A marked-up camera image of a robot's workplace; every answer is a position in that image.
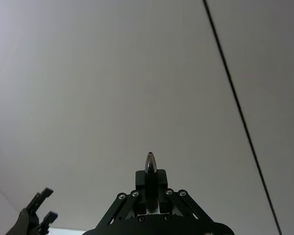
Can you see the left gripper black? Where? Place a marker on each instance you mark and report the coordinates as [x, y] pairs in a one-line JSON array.
[[25, 224]]

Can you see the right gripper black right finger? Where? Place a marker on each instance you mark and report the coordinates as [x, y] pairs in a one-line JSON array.
[[162, 183]]

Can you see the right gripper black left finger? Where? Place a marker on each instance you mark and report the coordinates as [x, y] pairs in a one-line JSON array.
[[140, 186]]

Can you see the black tool with silver tip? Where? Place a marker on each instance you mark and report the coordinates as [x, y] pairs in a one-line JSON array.
[[151, 181]]

